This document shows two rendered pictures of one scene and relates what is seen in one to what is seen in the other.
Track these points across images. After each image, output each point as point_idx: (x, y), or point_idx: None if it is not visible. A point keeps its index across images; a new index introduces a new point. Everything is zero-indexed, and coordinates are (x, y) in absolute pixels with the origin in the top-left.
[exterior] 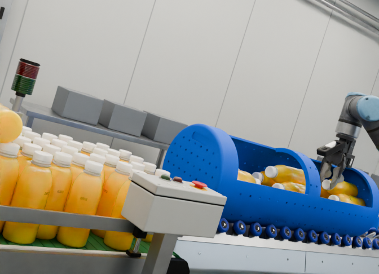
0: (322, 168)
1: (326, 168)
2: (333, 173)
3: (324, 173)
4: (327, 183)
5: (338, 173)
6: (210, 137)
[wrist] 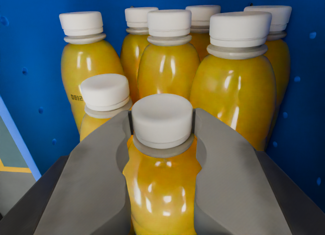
0: (259, 172)
1: (209, 186)
2: (113, 163)
3: (208, 141)
4: (149, 112)
5: (54, 181)
6: None
